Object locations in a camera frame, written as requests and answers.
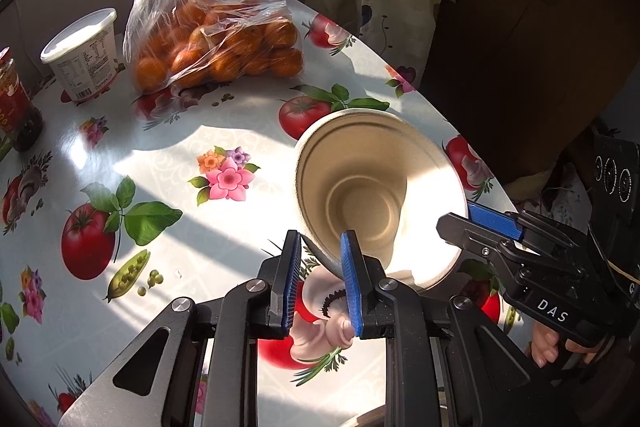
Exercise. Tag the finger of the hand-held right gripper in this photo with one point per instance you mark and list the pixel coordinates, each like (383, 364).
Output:
(475, 239)
(495, 219)

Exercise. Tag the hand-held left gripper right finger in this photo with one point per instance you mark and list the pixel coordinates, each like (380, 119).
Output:
(350, 282)

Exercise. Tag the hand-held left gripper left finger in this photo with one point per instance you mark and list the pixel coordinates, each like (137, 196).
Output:
(292, 279)

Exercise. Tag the beige paper bowl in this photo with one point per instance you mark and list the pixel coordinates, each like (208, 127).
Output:
(360, 187)

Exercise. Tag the person's right hand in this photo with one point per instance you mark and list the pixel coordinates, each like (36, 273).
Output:
(547, 347)

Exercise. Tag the floral printed cloth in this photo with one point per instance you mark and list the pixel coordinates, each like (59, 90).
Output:
(570, 199)

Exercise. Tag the brown wooden cabinet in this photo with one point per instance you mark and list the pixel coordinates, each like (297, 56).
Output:
(550, 32)

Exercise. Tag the plastic bag of oranges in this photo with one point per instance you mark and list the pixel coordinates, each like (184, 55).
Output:
(220, 42)

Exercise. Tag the white plastic tub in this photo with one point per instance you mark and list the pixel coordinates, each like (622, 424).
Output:
(82, 57)

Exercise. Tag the chili sauce glass jar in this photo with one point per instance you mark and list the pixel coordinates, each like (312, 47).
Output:
(17, 107)

